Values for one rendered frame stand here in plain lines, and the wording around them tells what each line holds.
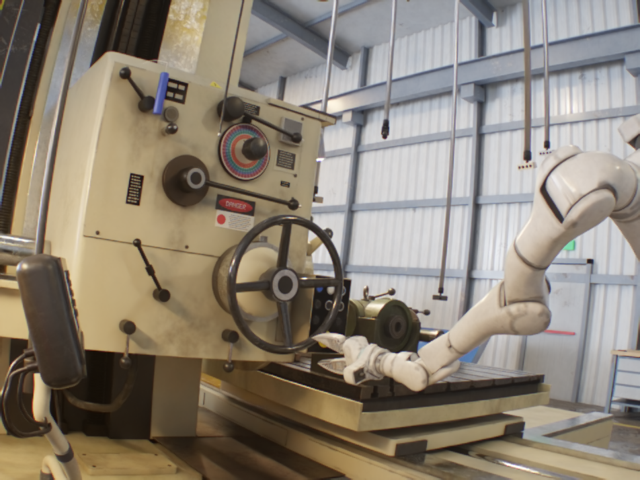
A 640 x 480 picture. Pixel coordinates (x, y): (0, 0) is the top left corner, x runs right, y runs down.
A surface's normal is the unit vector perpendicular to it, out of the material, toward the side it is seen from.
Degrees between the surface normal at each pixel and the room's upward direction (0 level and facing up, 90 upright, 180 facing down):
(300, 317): 90
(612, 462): 90
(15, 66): 90
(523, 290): 147
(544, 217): 110
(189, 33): 90
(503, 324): 141
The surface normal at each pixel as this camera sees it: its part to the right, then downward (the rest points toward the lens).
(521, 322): -0.33, 0.66
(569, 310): -0.79, -0.14
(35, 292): 0.38, -0.04
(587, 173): -0.48, -0.35
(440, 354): -0.79, 0.24
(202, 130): 0.61, 0.00
